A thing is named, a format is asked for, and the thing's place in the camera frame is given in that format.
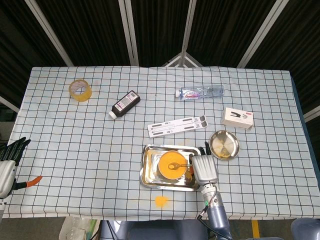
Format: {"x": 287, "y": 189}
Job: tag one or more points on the beige bowl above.
{"x": 160, "y": 173}

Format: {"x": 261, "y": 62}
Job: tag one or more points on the checkered tablecloth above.
{"x": 75, "y": 150}

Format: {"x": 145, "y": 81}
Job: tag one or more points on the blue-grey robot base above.
{"x": 162, "y": 231}

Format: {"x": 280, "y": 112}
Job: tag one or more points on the white stapler box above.
{"x": 237, "y": 120}

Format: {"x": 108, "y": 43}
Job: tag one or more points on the orange powder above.
{"x": 161, "y": 201}

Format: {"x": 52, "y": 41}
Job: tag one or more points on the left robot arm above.
{"x": 1, "y": 207}

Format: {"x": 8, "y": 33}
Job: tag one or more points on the white folding laptop stand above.
{"x": 175, "y": 126}

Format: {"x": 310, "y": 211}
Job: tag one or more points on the metal spoon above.
{"x": 173, "y": 165}

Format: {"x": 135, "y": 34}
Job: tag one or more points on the brown bottle white cap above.
{"x": 125, "y": 105}

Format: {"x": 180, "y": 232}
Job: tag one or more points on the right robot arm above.
{"x": 217, "y": 217}

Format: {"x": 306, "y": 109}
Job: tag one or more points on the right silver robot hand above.
{"x": 205, "y": 170}

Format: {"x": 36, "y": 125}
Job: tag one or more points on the clear plastic water bottle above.
{"x": 192, "y": 93}

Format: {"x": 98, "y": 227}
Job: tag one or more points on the round steel plate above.
{"x": 225, "y": 143}

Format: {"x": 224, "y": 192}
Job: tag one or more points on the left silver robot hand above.
{"x": 6, "y": 175}

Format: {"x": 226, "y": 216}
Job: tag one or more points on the yellow tape roll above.
{"x": 83, "y": 96}

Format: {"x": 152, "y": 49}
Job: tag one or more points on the black folding screen white frames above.
{"x": 95, "y": 30}

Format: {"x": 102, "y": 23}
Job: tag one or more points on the small rectangular steel tray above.
{"x": 152, "y": 175}

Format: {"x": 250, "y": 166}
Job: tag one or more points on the large rectangular steel tray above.
{"x": 170, "y": 188}

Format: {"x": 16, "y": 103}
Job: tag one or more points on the clear plastic bag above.
{"x": 72, "y": 230}

